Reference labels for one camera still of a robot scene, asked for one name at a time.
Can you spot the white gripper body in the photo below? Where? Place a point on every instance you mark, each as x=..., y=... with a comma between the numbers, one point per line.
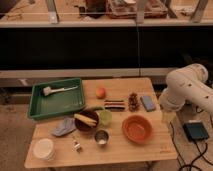
x=167, y=117

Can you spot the orange-red apple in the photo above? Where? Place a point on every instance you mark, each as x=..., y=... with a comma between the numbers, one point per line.
x=100, y=93

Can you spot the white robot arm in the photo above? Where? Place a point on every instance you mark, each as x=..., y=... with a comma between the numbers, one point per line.
x=186, y=84

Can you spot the green plastic tray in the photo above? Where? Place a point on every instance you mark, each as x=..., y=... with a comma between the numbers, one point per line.
x=56, y=104

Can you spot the blue sponge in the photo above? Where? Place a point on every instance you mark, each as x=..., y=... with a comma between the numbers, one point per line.
x=147, y=103

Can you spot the orange bowl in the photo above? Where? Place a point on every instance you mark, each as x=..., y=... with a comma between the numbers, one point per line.
x=137, y=129

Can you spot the black pedal box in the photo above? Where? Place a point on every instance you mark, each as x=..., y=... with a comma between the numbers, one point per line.
x=195, y=131

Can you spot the brown pine cone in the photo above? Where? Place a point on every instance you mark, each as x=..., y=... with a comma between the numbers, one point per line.
x=133, y=103

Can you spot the striped dark block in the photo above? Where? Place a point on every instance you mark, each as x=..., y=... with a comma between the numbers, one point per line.
x=114, y=104

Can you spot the light green cup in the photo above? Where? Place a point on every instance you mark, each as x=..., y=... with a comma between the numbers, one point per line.
x=105, y=117

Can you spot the small metal cup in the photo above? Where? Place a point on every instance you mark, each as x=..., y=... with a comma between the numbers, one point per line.
x=101, y=137

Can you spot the green vegetable piece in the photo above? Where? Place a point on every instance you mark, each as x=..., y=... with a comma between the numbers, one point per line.
x=96, y=108

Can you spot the dark brown bowl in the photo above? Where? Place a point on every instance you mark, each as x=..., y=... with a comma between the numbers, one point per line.
x=84, y=128

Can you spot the yellow corn cob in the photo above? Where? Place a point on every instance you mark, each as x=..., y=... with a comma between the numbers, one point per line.
x=85, y=120

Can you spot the grey-blue cloth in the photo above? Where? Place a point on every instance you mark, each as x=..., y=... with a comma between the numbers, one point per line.
x=65, y=127

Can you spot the white dish brush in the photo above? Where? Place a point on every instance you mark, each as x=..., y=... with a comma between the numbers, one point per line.
x=48, y=90

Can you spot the white plate stack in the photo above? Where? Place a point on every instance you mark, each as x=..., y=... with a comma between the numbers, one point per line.
x=44, y=149

